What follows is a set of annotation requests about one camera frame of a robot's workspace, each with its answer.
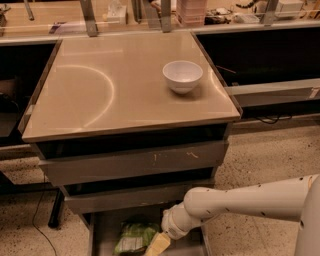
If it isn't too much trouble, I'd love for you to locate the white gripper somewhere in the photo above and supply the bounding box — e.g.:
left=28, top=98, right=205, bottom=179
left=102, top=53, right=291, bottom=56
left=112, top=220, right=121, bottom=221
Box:
left=144, top=203, right=201, bottom=256

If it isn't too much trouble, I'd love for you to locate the green rice chip bag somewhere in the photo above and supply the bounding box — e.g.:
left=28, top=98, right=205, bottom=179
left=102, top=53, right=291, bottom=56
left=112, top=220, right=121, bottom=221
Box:
left=113, top=222, right=159, bottom=256

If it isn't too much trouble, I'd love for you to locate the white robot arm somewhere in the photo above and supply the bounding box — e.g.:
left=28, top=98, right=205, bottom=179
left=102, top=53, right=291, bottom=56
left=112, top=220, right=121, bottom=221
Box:
left=146, top=174, right=320, bottom=256

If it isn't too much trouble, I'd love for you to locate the bottom open grey drawer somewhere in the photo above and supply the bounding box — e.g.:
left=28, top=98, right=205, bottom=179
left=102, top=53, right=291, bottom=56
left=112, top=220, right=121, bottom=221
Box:
left=88, top=203, right=211, bottom=256

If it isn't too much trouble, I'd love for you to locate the middle grey drawer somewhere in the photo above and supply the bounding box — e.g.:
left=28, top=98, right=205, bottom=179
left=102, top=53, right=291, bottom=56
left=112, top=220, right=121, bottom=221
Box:
left=65, top=177, right=215, bottom=214

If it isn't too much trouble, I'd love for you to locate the top grey drawer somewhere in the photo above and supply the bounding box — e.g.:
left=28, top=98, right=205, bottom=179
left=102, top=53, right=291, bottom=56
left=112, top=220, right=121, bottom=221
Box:
left=39, top=140, right=228, bottom=186

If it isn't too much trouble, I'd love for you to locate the grey drawer cabinet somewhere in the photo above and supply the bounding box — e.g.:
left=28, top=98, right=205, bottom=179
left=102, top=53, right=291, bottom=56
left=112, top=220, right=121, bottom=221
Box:
left=17, top=31, right=244, bottom=256

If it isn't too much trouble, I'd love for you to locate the black table leg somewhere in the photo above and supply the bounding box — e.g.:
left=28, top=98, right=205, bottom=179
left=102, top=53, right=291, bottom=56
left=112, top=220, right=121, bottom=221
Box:
left=48, top=191, right=64, bottom=229

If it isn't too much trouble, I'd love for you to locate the white bowl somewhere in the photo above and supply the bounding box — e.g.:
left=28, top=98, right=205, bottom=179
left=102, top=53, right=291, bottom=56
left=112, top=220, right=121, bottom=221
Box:
left=162, top=60, right=203, bottom=94

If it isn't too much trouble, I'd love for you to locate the pink stacked container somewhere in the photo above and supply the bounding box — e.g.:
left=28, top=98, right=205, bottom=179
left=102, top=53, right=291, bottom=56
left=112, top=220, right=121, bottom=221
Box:
left=176, top=0, right=207, bottom=27

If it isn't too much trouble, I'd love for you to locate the white box on shelf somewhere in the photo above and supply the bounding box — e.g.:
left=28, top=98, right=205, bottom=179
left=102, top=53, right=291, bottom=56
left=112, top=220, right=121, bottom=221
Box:
left=275, top=0, right=303, bottom=19

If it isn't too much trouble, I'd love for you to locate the black floor cable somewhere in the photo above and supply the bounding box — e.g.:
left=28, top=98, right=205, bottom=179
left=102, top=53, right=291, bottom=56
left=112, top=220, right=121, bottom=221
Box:
left=31, top=173, right=58, bottom=256

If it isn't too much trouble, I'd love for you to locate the grey metal rail right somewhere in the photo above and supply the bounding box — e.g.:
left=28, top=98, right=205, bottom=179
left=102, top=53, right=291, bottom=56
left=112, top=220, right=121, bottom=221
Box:
left=225, top=78, right=320, bottom=107

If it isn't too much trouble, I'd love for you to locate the black cable under rail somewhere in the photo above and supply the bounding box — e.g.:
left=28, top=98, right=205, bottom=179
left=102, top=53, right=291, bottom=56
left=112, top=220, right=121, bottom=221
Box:
left=254, top=114, right=293, bottom=125

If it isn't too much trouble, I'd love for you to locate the grey metal post middle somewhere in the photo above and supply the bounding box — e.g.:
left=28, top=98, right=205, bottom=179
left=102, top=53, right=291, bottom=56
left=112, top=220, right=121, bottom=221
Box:
left=161, top=0, right=171, bottom=33

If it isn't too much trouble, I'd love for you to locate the grey metal post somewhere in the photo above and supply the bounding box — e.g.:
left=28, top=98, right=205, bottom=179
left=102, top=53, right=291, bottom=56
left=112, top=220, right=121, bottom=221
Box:
left=79, top=0, right=98, bottom=37
left=161, top=0, right=171, bottom=33
left=260, top=0, right=279, bottom=26

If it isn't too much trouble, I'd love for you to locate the grey metal post left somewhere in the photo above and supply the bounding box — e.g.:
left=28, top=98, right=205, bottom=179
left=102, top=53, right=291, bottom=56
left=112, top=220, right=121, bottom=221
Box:
left=79, top=0, right=98, bottom=37

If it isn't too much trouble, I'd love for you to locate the grey metal post right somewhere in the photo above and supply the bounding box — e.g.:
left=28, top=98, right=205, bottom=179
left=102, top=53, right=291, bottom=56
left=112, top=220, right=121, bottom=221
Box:
left=260, top=0, right=279, bottom=26

